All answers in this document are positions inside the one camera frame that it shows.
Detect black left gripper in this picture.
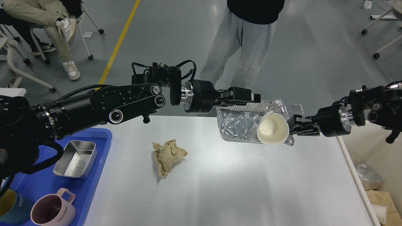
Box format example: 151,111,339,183
181,79,261,113

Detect brown paper in bin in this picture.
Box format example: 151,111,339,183
366,190,402,226

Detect aluminium foil tray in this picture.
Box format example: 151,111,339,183
216,99,289,144

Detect white chair base right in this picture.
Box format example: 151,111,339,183
361,0,402,60

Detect pink mug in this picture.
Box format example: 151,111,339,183
30,188,76,226

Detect crumpled foil in bin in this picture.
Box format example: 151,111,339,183
354,164,385,191

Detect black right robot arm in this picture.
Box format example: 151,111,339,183
287,81,402,143

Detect dark blue mug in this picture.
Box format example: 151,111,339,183
0,189,35,225

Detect white side table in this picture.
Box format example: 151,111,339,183
0,88,26,97

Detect white plastic bin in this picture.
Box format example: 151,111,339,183
341,122,402,215

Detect white rolling chair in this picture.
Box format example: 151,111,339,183
24,3,105,65

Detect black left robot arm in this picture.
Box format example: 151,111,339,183
0,60,261,196

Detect white cup in bin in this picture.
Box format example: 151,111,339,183
371,204,388,225

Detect white chair frame left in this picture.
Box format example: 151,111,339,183
0,30,57,93

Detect white paper cup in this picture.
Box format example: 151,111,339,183
257,111,290,146

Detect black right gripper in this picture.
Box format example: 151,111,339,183
287,105,353,137

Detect clear floor plate right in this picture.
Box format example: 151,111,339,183
288,104,305,115

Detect standing person grey trousers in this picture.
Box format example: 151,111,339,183
199,0,285,89

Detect brown paper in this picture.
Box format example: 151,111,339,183
366,190,402,226
152,139,188,177

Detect seated person beige clothes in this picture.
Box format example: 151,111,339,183
3,0,81,81

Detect stainless steel rectangular container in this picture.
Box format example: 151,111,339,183
53,140,97,180

